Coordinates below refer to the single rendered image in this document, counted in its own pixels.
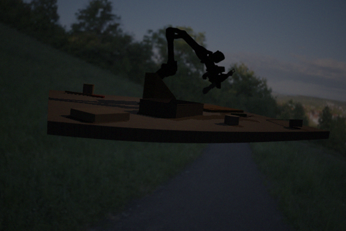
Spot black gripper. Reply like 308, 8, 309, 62
202, 66, 228, 89

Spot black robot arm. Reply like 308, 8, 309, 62
155, 27, 225, 79

